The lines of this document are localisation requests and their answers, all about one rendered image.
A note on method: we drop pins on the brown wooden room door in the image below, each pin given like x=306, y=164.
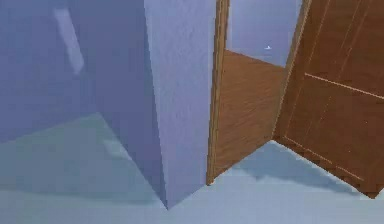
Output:
x=336, y=110

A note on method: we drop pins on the brown wooden door frame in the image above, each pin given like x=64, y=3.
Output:
x=216, y=100

